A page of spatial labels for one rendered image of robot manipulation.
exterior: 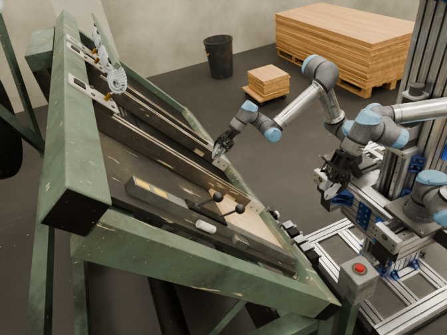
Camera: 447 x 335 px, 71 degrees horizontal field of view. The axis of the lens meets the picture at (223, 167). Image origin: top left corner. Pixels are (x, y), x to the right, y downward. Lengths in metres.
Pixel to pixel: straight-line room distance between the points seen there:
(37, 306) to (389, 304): 2.06
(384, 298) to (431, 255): 0.53
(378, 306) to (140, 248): 1.85
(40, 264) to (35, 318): 0.35
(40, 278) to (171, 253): 1.40
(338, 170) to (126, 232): 0.75
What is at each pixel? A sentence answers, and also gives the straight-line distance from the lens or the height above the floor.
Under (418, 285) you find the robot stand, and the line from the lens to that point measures 2.56.
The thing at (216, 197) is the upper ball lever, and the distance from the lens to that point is 1.05.
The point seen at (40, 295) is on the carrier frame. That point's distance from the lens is 2.08.
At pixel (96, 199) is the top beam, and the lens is 0.68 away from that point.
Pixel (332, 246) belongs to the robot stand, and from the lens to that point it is 2.60.
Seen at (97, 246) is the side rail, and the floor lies 1.72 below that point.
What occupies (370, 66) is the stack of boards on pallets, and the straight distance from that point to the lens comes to 4.87.
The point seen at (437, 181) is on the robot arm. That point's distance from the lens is 1.61.
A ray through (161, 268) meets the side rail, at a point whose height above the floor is 1.56.
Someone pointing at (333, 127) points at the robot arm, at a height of 1.23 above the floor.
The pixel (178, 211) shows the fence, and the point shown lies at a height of 1.49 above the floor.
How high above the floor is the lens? 2.24
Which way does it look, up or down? 38 degrees down
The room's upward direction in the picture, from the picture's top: 9 degrees counter-clockwise
